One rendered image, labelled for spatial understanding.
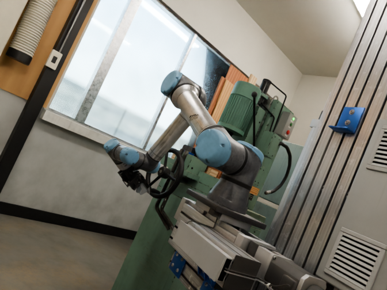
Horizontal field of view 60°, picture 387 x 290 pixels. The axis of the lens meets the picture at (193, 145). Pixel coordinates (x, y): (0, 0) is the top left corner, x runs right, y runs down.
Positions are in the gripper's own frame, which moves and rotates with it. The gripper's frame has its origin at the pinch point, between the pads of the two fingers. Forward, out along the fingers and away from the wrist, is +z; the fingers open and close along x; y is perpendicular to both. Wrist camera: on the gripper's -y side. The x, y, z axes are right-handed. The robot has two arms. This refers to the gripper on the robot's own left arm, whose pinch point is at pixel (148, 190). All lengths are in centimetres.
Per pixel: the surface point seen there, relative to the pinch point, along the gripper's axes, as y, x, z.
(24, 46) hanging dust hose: -20, -103, -80
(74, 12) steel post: -66, -112, -82
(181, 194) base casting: -15.0, -1.3, 18.8
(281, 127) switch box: -91, 17, 27
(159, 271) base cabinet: 22.9, 4.9, 39.6
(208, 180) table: -26.0, 14.4, 13.0
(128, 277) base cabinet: 35, -18, 46
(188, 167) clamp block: -23.9, 5.9, 3.9
